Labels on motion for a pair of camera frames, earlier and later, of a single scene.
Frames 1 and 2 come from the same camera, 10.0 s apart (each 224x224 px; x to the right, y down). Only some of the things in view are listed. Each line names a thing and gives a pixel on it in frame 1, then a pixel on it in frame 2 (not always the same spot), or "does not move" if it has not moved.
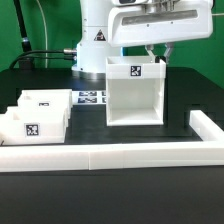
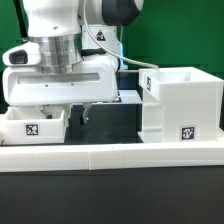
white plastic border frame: (62, 157) does not move
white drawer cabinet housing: (135, 90) to (179, 105)
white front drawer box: (22, 127) does not move
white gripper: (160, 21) to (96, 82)
